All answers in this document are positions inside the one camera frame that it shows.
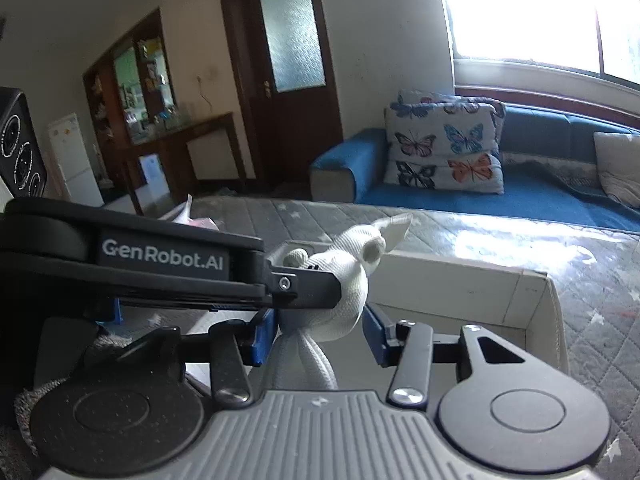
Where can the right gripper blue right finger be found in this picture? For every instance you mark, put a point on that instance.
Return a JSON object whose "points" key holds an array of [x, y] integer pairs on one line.
{"points": [[379, 331]]}

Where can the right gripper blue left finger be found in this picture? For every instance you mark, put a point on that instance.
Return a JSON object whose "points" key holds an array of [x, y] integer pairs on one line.
{"points": [[264, 332]]}

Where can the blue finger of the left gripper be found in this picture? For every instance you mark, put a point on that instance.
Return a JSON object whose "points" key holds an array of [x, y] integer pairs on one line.
{"points": [[301, 288]]}

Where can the white knitted plush rabbit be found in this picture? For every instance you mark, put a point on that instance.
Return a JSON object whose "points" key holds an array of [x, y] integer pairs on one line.
{"points": [[296, 360]]}

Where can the black tracking device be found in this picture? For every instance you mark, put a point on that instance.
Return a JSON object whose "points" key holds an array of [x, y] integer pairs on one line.
{"points": [[21, 164]]}

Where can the white refrigerator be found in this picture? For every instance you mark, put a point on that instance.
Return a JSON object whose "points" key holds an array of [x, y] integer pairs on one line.
{"points": [[69, 151]]}

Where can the tissue pack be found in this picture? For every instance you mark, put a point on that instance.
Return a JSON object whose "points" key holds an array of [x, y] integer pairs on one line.
{"points": [[192, 217]]}

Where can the white cardboard storage box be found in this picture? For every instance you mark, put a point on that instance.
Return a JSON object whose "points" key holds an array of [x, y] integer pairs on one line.
{"points": [[519, 305]]}

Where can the dark wooden display cabinet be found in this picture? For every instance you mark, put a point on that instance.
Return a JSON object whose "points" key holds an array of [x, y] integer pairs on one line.
{"points": [[135, 115]]}

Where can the dark wooden door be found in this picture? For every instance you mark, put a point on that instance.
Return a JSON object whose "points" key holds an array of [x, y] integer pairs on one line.
{"points": [[283, 73]]}

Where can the butterfly print pillow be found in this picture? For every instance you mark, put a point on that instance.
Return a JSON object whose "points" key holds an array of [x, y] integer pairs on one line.
{"points": [[450, 145]]}

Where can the grey quilted star tablecloth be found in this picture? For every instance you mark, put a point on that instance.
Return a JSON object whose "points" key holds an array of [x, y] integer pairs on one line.
{"points": [[134, 348]]}

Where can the blue sofa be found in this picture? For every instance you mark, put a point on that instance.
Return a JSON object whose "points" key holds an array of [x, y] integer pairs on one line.
{"points": [[549, 166]]}

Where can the white plain cushion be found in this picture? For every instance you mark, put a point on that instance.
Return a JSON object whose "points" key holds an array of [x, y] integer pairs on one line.
{"points": [[618, 161]]}

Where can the window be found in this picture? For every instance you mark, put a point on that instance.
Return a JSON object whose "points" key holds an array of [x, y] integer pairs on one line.
{"points": [[597, 37]]}

